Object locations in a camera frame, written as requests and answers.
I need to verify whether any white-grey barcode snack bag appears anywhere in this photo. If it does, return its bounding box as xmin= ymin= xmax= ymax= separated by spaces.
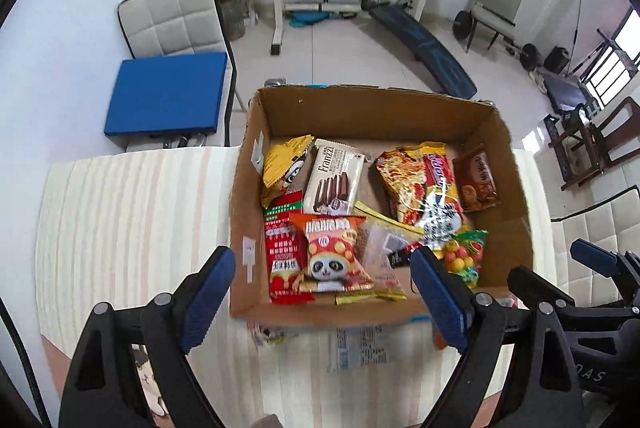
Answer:
xmin=329 ymin=325 xmax=397 ymax=373

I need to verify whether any red panda snack bag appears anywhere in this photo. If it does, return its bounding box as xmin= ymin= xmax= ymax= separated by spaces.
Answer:
xmin=291 ymin=214 xmax=374 ymax=294

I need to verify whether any yellow snack bag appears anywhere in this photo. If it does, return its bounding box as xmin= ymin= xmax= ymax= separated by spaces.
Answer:
xmin=260 ymin=134 xmax=314 ymax=209

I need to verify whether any small pink-white snack packet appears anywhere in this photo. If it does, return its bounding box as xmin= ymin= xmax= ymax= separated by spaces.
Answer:
xmin=246 ymin=323 xmax=286 ymax=348

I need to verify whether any white quilted chair right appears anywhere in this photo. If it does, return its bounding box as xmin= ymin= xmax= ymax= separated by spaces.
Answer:
xmin=551 ymin=185 xmax=640 ymax=307

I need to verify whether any colourful candy ball bag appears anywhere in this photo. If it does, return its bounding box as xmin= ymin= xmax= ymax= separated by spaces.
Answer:
xmin=435 ymin=230 xmax=488 ymax=289

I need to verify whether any brown cookie packet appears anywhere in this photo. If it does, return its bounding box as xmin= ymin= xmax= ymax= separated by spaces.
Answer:
xmin=452 ymin=144 xmax=501 ymax=214

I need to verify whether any dark wooden chair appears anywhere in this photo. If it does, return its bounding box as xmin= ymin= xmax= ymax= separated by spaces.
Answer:
xmin=544 ymin=96 xmax=639 ymax=191

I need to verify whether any red noodle snack bag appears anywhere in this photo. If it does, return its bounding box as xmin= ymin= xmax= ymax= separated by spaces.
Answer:
xmin=374 ymin=141 xmax=464 ymax=252

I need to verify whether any clear brown bread packet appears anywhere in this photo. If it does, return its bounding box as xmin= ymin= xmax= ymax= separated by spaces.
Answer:
xmin=335 ymin=202 xmax=423 ymax=306

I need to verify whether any black floor speaker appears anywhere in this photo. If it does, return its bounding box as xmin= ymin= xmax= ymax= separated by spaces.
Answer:
xmin=542 ymin=46 xmax=570 ymax=74

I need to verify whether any cardboard snack box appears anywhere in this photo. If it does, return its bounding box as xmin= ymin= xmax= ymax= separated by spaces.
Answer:
xmin=228 ymin=83 xmax=535 ymax=328

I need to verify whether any Franzzi cookie pack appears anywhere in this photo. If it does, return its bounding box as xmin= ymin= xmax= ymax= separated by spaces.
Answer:
xmin=303 ymin=139 xmax=366 ymax=216

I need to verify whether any red label snack bag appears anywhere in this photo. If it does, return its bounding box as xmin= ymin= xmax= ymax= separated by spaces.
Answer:
xmin=265 ymin=191 xmax=314 ymax=306

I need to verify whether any small barbell on floor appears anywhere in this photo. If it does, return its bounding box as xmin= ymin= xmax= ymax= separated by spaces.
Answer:
xmin=452 ymin=11 xmax=542 ymax=73

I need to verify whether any grey chair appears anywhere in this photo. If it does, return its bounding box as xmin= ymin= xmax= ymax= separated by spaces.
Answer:
xmin=466 ymin=0 xmax=522 ymax=49

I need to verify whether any white chair blue cushion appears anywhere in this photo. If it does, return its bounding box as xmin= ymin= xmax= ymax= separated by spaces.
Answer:
xmin=103 ymin=0 xmax=238 ymax=146

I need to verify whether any black sit-up bench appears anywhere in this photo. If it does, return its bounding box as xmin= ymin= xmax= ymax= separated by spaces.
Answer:
xmin=360 ymin=0 xmax=477 ymax=100

